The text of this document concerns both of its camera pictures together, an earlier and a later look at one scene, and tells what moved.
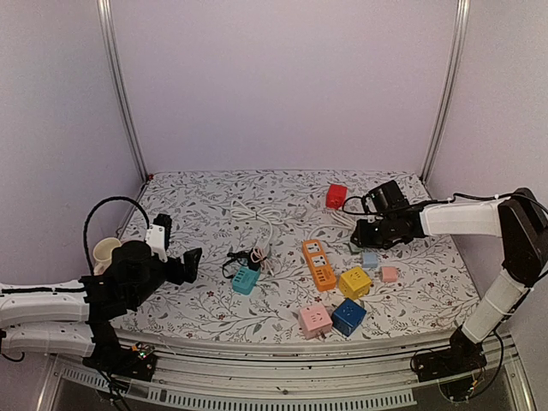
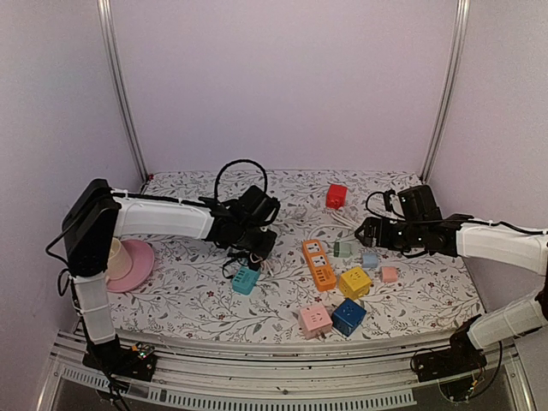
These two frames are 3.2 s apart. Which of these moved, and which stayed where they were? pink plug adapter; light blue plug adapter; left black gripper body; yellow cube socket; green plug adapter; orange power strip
Moved: green plug adapter; left black gripper body
Stayed: pink plug adapter; yellow cube socket; light blue plug adapter; orange power strip
